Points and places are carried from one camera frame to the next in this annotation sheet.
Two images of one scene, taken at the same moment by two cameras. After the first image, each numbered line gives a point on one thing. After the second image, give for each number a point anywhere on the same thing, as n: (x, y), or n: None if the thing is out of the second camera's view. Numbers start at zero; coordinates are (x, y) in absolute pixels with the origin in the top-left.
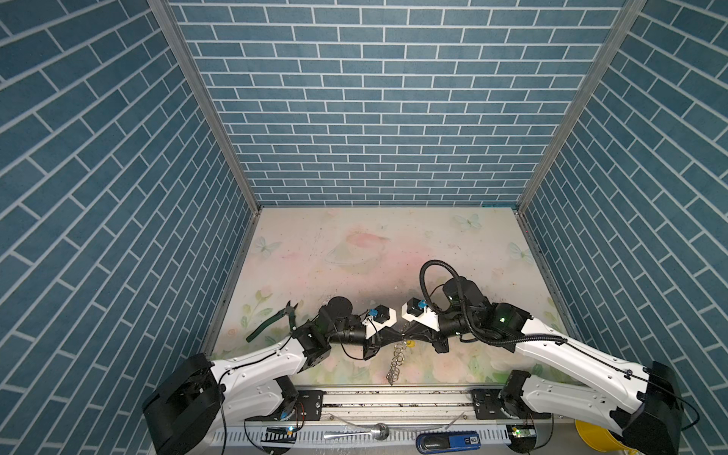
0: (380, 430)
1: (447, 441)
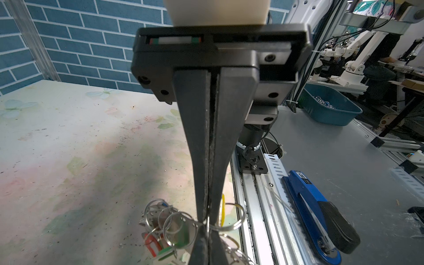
0: None
1: (329, 231)
